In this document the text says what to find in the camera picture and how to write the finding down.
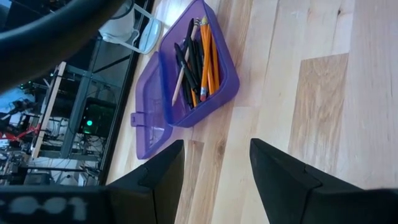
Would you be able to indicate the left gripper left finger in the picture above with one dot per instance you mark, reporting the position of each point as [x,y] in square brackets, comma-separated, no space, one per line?
[155,186]

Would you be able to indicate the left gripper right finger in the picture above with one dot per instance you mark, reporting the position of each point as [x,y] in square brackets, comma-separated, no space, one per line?
[280,180]

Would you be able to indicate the purple translucent supply box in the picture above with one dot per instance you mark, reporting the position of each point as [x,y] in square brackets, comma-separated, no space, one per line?
[186,119]

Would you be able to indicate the pens and pencils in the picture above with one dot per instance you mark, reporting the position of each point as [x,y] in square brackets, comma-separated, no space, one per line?
[180,81]

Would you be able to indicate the yellow pencil pale eraser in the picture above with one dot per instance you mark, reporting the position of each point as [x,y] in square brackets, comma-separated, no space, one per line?
[204,62]

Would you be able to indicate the black computer green light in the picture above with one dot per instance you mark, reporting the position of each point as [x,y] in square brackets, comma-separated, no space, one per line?
[99,115]

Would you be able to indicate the grey metal stand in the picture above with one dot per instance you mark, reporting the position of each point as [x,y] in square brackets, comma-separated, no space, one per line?
[76,102]

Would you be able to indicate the pale wooden desk leg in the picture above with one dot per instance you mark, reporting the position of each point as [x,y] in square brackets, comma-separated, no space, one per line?
[48,112]

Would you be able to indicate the red background robot part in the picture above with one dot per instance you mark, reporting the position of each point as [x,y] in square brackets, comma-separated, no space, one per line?
[18,136]

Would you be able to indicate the white spotlight lamp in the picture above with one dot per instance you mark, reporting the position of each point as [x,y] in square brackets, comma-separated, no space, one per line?
[119,26]

